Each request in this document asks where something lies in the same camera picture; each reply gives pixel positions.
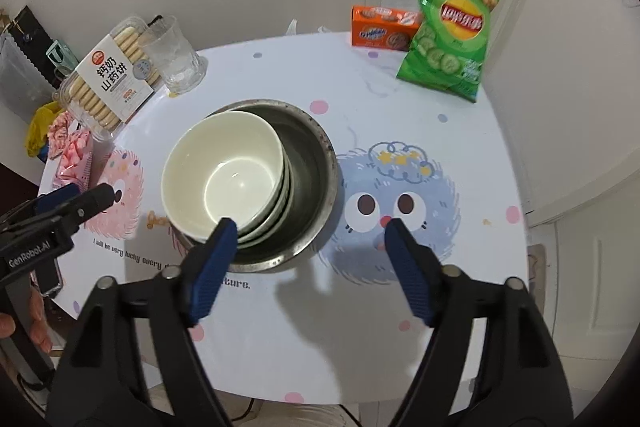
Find medium stainless steel bowl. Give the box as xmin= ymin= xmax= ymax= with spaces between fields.
xmin=215 ymin=104 xmax=333 ymax=260

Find green and white bag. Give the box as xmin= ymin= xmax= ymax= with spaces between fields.
xmin=46 ymin=39 xmax=76 ymax=78

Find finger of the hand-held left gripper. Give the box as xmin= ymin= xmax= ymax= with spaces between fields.
xmin=60 ymin=183 xmax=116 ymax=233
xmin=30 ymin=183 xmax=81 ymax=212

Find clear plastic biscuit box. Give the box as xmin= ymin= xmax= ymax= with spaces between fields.
xmin=52 ymin=16 xmax=166 ymax=142

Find green ribbed ceramic bowl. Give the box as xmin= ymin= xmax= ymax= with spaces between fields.
xmin=235 ymin=162 xmax=294 ymax=250
xmin=227 ymin=152 xmax=290 ymax=239

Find cream white ceramic bowl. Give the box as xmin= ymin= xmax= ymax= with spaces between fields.
xmin=161 ymin=111 xmax=286 ymax=244

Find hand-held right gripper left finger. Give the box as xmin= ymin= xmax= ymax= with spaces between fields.
xmin=47 ymin=217 xmax=238 ymax=427

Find large stainless steel bowl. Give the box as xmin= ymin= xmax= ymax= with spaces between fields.
xmin=202 ymin=99 xmax=342 ymax=273

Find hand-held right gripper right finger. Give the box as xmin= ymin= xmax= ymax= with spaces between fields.
xmin=384 ymin=217 xmax=576 ymax=427

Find black paper bag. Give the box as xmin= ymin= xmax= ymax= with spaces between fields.
xmin=10 ymin=5 xmax=53 ymax=52

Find small pink snack packet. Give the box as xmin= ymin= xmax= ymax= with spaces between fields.
xmin=47 ymin=112 xmax=76 ymax=155

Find orange cookie box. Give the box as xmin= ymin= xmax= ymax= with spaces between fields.
xmin=351 ymin=5 xmax=422 ymax=52

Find pink strawberry snack bag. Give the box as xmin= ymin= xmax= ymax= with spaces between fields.
xmin=52 ymin=132 xmax=96 ymax=192

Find cartoon printed tablecloth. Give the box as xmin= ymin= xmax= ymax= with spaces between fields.
xmin=37 ymin=32 xmax=531 ymax=405

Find person's left hand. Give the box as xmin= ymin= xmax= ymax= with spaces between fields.
xmin=0 ymin=292 xmax=53 ymax=355

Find yellow plastic bag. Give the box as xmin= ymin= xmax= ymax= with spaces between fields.
xmin=26 ymin=102 xmax=63 ymax=158

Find green potato chips bag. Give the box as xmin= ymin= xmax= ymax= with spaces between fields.
xmin=396 ymin=0 xmax=503 ymax=104

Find white plastic bag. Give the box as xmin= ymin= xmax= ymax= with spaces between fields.
xmin=285 ymin=19 xmax=333 ymax=38

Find clear glass cup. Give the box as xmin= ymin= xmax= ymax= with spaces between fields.
xmin=137 ymin=16 xmax=208 ymax=95

